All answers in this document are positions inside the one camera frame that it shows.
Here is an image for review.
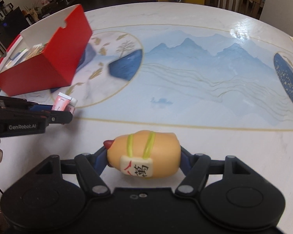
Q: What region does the red cardboard box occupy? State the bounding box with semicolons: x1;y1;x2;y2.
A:
0;4;93;97

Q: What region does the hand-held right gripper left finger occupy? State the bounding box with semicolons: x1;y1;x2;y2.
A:
36;149;111;196

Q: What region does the dark tv cabinet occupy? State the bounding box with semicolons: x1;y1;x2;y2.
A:
24;0;128;21

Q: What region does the black water dispenser cabinet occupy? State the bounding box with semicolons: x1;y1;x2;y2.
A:
0;3;31;47

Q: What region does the wet wipes pack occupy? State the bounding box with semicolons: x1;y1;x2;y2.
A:
4;48;30;69

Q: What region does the cotton swabs pack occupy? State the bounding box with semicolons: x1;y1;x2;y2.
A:
26;43;48;59

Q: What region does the pink cream tube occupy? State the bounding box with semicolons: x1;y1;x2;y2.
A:
51;92;78;114

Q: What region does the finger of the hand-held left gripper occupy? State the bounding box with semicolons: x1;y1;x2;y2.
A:
47;112;73;125
28;103;54;112

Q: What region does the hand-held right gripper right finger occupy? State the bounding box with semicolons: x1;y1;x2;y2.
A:
175;146;258;197

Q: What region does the yellow squishy toy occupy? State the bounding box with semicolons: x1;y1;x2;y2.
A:
104;129;181;179

